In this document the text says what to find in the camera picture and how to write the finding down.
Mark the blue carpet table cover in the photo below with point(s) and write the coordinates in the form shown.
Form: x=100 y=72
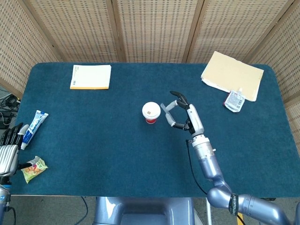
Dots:
x=105 y=152

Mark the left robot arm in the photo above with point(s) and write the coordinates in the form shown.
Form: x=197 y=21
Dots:
x=3 y=199

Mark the green snack packet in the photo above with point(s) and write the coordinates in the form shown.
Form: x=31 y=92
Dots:
x=35 y=171

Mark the wicker folding screen panel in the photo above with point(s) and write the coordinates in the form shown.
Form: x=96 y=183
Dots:
x=77 y=30
x=157 y=28
x=234 y=25
x=283 y=58
x=18 y=47

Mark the blue-grey robot torso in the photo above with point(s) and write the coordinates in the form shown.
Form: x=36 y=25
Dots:
x=143 y=211

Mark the red white snack pouch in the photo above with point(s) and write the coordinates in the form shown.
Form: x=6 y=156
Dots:
x=234 y=102

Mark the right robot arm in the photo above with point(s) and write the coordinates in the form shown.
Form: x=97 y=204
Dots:
x=211 y=164

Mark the red paper cup white lid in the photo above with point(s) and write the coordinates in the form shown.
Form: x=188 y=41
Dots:
x=151 y=111

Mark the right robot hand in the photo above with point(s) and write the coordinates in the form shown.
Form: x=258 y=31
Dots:
x=194 y=119

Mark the clear plastic drinking straw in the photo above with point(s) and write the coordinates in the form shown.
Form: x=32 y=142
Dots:
x=163 y=107

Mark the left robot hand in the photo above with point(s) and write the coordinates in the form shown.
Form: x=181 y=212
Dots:
x=9 y=154

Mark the white booklet yellow edge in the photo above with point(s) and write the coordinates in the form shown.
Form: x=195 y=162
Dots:
x=91 y=77

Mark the beige manila folder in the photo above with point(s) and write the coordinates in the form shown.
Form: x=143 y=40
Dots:
x=232 y=72

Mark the blue white toothpaste tube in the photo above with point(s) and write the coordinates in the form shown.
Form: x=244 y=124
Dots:
x=32 y=127

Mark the white table leg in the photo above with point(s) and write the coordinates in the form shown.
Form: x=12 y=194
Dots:
x=208 y=211

